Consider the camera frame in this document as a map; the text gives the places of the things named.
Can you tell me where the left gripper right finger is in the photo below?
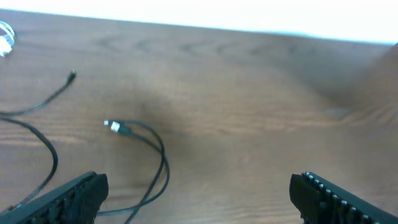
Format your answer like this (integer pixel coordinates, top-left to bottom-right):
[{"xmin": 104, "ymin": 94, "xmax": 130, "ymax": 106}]
[{"xmin": 289, "ymin": 171, "xmax": 397, "ymax": 224}]

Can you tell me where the white usb cable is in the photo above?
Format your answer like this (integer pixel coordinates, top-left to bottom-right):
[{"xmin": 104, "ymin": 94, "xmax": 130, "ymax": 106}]
[{"xmin": 0, "ymin": 21, "xmax": 16, "ymax": 58}]

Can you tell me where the black usb cable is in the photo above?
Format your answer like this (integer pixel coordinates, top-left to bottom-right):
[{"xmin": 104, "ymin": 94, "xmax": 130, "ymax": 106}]
[{"xmin": 0, "ymin": 69, "xmax": 77, "ymax": 215}]

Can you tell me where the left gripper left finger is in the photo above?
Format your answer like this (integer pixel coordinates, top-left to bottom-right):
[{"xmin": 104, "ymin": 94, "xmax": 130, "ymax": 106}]
[{"xmin": 1, "ymin": 171, "xmax": 109, "ymax": 224}]

